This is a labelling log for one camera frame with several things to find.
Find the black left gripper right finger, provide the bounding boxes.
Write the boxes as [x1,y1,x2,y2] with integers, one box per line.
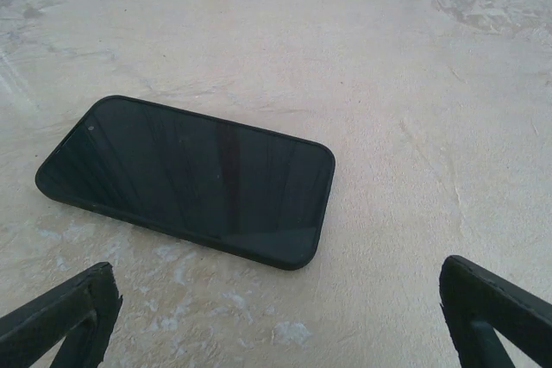
[439,254,552,368]

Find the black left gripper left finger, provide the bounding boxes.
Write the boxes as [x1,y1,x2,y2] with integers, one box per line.
[0,261,123,368]

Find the teal smartphone black screen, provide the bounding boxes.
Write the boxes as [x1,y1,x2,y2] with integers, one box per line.
[42,98,329,264]

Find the black phone case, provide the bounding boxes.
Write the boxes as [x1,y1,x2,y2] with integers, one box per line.
[34,94,336,272]

